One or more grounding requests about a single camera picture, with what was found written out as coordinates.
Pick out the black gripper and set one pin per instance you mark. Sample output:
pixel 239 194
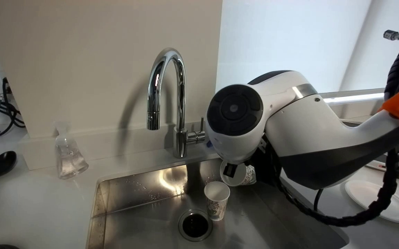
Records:
pixel 266 167

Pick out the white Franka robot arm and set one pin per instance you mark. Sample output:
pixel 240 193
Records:
pixel 311 125

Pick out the stainless steel sink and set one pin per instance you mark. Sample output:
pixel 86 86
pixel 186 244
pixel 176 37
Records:
pixel 263 226

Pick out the black sink drain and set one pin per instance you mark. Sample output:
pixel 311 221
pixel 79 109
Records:
pixel 194 226

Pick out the chrome sink faucet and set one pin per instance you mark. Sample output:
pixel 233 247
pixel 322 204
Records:
pixel 179 92

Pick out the white window blind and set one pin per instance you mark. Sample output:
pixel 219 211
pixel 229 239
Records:
pixel 277 37

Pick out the clear plastic bag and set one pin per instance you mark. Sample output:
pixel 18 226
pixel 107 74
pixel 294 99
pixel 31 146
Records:
pixel 69 160

